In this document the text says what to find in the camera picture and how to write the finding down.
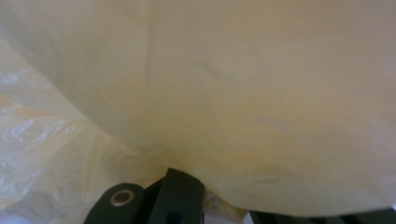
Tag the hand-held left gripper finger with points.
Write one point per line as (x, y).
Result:
(180, 199)

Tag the bin with yellow bag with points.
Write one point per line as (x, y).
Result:
(218, 93)

